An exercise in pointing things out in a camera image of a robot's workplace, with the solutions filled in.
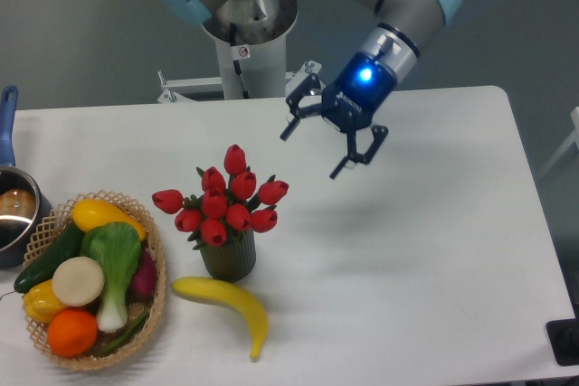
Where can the red tulip bouquet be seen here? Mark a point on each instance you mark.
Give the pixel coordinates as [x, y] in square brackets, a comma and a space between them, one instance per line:
[232, 203]

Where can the orange fruit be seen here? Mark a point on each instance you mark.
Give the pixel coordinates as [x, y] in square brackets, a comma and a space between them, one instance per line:
[72, 332]

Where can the yellow bell pepper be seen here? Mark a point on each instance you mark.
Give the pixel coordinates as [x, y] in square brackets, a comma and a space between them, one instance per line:
[41, 304]

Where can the woven wicker basket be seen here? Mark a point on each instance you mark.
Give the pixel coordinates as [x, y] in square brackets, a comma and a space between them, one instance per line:
[149, 310]

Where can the green bok choy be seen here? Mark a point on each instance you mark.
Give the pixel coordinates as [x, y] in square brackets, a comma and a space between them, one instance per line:
[116, 247]

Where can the blue saucepan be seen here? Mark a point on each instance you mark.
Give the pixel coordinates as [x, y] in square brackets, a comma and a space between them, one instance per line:
[23, 205]

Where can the yellow squash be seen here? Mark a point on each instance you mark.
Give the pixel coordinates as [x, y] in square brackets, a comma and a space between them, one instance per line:
[89, 214]

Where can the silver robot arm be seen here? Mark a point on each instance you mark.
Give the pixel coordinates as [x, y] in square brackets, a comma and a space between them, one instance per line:
[250, 42]

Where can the black device at edge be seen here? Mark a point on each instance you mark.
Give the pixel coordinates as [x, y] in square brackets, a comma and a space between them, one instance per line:
[563, 337]

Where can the cream round disc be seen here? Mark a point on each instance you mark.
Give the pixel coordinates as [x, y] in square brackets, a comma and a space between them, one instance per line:
[78, 281]

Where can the yellow banana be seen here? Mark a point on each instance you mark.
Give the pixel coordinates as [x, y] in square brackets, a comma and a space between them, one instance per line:
[244, 302]

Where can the purple red onion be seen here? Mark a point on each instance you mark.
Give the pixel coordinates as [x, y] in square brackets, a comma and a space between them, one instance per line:
[144, 281]

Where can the white metal base frame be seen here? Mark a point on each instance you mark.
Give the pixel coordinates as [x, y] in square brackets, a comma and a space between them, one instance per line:
[176, 91]

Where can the dark green cucumber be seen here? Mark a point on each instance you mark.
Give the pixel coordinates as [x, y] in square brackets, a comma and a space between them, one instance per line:
[66, 246]

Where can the dark ribbed vase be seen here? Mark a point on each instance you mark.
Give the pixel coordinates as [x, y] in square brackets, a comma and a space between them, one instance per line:
[232, 261]

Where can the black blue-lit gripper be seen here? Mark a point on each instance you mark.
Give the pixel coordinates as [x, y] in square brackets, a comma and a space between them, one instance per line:
[359, 92]

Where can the green bean pod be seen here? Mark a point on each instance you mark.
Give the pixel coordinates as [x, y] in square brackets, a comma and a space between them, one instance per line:
[123, 338]

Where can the white frame at right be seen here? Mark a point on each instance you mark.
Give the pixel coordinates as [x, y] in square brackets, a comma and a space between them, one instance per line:
[566, 152]

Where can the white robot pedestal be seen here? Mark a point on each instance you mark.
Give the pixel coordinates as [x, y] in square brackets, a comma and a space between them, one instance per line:
[255, 71]

